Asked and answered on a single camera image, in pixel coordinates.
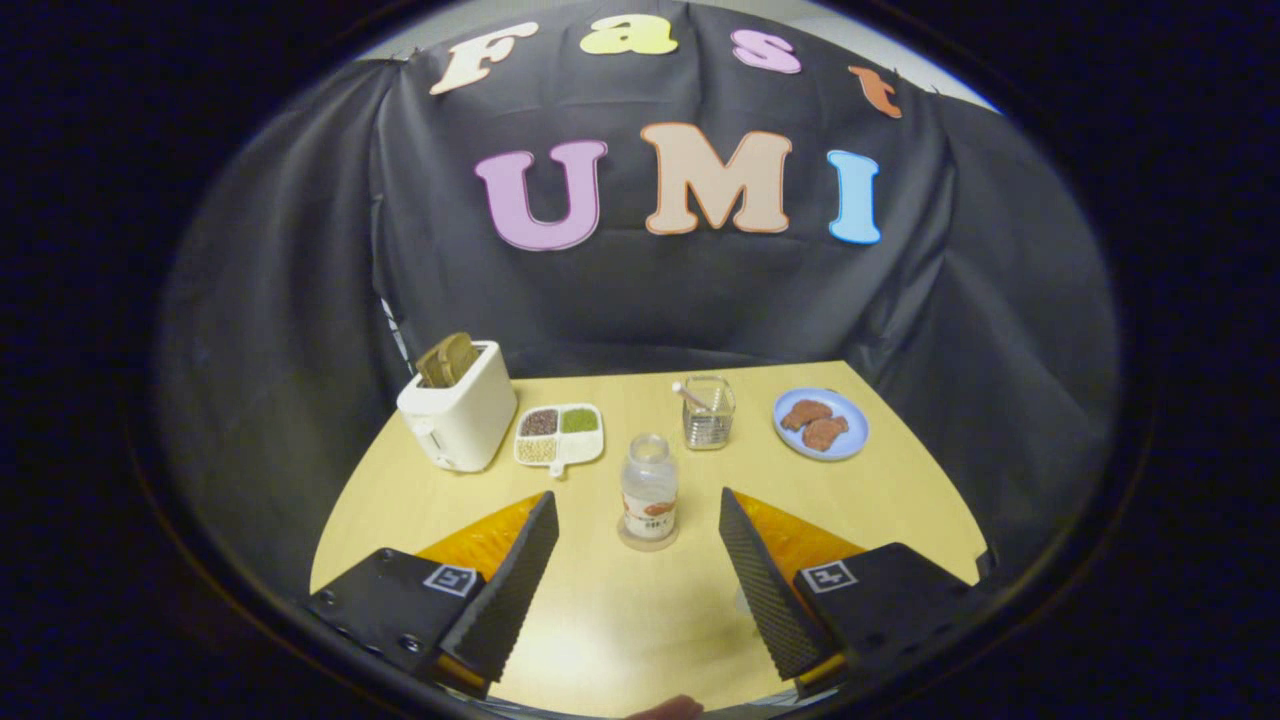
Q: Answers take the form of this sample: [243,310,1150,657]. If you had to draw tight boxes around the round clear coaster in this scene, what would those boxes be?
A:
[616,520,682,554]

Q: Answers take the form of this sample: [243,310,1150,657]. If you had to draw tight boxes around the clear juice bottle orange label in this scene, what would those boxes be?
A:
[621,433,680,543]

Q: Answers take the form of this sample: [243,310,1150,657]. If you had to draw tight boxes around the white toaster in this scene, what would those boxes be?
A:
[396,340,519,474]

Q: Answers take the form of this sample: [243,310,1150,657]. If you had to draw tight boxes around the black backdrop cloth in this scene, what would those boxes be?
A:
[158,0,1121,606]

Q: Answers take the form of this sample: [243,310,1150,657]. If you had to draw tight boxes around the clear glass cup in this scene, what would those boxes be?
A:
[682,375,738,452]

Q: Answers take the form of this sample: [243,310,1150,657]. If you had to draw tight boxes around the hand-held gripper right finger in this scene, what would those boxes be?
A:
[718,487,991,700]

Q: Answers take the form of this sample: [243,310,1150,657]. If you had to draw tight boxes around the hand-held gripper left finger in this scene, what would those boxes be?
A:
[305,490,561,700]

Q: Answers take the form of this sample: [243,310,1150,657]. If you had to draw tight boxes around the blue plate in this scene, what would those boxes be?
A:
[772,387,871,462]

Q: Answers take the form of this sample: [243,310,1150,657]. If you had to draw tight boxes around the white divided dish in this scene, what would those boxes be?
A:
[513,402,606,479]

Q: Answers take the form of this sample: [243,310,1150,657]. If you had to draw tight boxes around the wooden table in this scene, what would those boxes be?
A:
[310,360,991,719]

